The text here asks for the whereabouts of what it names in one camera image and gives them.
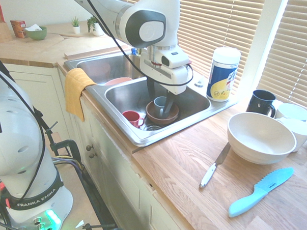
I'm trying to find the white paper napkin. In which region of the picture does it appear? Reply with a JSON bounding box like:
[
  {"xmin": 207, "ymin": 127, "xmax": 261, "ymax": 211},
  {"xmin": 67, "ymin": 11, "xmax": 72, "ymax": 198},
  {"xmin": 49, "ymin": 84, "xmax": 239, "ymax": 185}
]
[{"xmin": 24, "ymin": 23, "xmax": 43, "ymax": 32}]

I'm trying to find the narrow wooden window blind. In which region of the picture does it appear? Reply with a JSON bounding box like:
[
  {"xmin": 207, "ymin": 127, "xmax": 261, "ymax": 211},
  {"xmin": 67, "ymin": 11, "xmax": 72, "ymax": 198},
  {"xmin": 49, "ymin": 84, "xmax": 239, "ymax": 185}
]
[{"xmin": 255, "ymin": 0, "xmax": 307, "ymax": 119}]

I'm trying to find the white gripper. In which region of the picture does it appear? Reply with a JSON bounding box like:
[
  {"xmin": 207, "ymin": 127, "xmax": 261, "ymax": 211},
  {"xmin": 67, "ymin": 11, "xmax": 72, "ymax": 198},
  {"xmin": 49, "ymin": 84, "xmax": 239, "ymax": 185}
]
[{"xmin": 137, "ymin": 56, "xmax": 189, "ymax": 120}]

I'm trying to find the yellow dish cloth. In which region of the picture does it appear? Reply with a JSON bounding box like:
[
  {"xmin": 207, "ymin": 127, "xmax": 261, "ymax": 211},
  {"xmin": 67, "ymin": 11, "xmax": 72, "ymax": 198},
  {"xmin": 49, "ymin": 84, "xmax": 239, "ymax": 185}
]
[{"xmin": 63, "ymin": 67, "xmax": 97, "ymax": 123}]

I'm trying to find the disinfecting wipes canister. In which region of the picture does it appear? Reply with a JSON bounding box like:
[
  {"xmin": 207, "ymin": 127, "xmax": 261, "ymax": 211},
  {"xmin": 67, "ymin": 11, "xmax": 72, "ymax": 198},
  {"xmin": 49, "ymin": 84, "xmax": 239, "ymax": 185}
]
[{"xmin": 206, "ymin": 46, "xmax": 242, "ymax": 103}]

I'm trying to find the stainless steel double sink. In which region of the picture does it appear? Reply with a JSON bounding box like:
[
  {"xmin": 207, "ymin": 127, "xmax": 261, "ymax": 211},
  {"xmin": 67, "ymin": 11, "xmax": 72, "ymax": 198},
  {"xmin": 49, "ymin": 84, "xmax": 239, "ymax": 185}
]
[{"xmin": 60, "ymin": 49, "xmax": 241, "ymax": 152}]

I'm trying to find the pink bowl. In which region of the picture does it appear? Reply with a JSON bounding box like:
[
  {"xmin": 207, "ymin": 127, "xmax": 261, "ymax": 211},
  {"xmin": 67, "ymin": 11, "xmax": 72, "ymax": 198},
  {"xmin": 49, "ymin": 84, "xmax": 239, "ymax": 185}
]
[{"xmin": 103, "ymin": 76, "xmax": 133, "ymax": 88}]

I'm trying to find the brown bowl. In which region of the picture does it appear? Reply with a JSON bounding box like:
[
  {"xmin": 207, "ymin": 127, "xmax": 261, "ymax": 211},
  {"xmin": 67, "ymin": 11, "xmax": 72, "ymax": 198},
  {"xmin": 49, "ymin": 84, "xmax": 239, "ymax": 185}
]
[{"xmin": 145, "ymin": 99, "xmax": 181, "ymax": 126}]

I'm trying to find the white handled table knife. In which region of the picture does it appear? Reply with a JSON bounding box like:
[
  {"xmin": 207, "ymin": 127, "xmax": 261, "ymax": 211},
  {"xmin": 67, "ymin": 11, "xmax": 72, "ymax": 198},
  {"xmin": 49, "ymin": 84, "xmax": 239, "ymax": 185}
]
[{"xmin": 199, "ymin": 141, "xmax": 231, "ymax": 190}]

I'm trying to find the large cream bowl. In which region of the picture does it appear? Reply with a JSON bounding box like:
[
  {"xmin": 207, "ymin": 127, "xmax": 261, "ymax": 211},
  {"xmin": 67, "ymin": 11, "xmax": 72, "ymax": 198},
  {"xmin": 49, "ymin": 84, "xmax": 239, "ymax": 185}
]
[{"xmin": 225, "ymin": 110, "xmax": 299, "ymax": 167}]

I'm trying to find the orange cardboard box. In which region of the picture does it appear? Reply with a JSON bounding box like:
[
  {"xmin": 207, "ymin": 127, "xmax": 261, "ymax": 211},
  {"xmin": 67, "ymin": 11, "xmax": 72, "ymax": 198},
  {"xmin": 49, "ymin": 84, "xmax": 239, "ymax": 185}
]
[{"xmin": 9, "ymin": 19, "xmax": 27, "ymax": 39}]

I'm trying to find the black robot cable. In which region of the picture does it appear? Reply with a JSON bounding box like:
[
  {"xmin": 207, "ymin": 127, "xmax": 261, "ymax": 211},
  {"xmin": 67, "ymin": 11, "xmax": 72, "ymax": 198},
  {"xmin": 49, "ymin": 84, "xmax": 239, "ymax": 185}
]
[{"xmin": 0, "ymin": 0, "xmax": 197, "ymax": 209}]

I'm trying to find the black mug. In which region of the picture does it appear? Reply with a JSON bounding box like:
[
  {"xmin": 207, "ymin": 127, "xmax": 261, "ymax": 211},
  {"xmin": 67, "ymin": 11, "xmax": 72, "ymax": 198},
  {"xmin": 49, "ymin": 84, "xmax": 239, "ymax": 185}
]
[{"xmin": 246, "ymin": 89, "xmax": 277, "ymax": 118}]

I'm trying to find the black clamp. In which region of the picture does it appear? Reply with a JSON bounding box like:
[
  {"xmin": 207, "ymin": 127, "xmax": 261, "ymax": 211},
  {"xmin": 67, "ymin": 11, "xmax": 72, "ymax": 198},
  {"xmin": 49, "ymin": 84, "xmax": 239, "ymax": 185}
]
[{"xmin": 43, "ymin": 120, "xmax": 84, "ymax": 168}]

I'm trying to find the green bowl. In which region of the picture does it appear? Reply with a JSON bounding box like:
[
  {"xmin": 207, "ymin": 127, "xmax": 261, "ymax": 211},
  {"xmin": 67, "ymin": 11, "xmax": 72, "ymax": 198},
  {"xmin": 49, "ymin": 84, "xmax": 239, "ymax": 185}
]
[{"xmin": 24, "ymin": 25, "xmax": 48, "ymax": 42}]

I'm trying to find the trailing potted plant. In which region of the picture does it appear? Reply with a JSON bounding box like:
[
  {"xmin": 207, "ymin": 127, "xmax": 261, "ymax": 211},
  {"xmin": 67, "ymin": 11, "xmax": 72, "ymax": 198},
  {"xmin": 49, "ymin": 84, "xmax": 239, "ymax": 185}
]
[{"xmin": 86, "ymin": 15, "xmax": 105, "ymax": 37}]

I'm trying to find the red cup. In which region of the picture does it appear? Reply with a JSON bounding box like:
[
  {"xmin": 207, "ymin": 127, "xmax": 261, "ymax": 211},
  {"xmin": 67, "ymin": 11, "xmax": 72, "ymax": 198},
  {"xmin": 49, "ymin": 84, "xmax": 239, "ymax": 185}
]
[{"xmin": 121, "ymin": 109, "xmax": 146, "ymax": 128}]

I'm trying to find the cream kitchen cabinet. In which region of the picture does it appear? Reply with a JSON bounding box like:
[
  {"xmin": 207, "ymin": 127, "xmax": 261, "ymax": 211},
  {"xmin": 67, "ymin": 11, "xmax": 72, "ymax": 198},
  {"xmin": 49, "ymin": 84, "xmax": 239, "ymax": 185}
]
[{"xmin": 0, "ymin": 62, "xmax": 204, "ymax": 230}]

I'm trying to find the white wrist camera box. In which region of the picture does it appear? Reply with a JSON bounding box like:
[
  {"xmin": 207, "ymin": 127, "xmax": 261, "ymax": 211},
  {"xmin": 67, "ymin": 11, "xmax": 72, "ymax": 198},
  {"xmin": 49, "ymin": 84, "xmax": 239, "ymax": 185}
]
[{"xmin": 160, "ymin": 50, "xmax": 192, "ymax": 70}]

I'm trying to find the white cup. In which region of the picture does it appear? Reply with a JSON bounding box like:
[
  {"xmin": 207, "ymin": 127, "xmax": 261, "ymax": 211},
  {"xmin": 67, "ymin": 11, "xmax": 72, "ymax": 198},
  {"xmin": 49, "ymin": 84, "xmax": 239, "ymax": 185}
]
[
  {"xmin": 276, "ymin": 117, "xmax": 307, "ymax": 153},
  {"xmin": 274, "ymin": 102, "xmax": 307, "ymax": 122}
]

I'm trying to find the black metal stand frame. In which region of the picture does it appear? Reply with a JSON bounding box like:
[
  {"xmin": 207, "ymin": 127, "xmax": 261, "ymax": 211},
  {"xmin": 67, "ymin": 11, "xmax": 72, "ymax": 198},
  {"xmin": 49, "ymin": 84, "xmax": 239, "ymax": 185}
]
[{"xmin": 69, "ymin": 164, "xmax": 128, "ymax": 230}]

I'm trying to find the small upright potted plant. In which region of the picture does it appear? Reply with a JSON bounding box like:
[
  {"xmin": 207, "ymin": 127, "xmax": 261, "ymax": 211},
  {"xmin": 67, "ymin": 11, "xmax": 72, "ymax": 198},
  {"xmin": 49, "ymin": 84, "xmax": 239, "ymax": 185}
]
[{"xmin": 70, "ymin": 16, "xmax": 82, "ymax": 35}]

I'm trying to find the wide wooden window blind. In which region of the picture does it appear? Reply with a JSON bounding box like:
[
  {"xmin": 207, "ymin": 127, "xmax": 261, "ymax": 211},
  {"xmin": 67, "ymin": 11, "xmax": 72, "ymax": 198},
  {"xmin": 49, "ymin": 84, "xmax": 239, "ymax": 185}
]
[{"xmin": 115, "ymin": 0, "xmax": 266, "ymax": 95}]

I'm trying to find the metal sink drain strainer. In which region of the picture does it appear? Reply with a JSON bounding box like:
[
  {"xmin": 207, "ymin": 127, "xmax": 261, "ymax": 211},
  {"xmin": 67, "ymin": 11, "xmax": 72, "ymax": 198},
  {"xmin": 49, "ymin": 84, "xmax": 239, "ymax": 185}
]
[{"xmin": 142, "ymin": 122, "xmax": 164, "ymax": 133}]

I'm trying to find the wooden knife block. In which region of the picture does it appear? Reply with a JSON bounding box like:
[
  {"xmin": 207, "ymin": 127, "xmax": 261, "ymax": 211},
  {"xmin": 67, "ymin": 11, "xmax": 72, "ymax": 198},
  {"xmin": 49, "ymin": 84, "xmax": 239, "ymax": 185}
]
[{"xmin": 0, "ymin": 8, "xmax": 15, "ymax": 45}]

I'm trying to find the grey blue mug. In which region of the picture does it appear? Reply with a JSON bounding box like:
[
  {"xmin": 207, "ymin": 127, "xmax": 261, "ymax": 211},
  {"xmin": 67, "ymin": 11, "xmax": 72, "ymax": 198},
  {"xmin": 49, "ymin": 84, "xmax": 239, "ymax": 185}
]
[{"xmin": 152, "ymin": 96, "xmax": 170, "ymax": 117}]

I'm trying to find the light blue serrated knife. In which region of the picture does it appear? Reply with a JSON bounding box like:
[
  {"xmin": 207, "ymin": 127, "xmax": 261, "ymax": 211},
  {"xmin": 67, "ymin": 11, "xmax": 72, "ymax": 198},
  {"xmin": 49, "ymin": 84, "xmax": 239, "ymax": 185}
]
[{"xmin": 228, "ymin": 164, "xmax": 294, "ymax": 221}]

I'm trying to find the coloured wire bundle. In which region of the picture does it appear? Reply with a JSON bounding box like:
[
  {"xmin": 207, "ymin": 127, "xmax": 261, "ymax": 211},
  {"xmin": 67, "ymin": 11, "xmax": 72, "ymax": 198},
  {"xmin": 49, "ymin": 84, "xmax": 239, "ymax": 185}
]
[{"xmin": 51, "ymin": 155, "xmax": 84, "ymax": 171}]

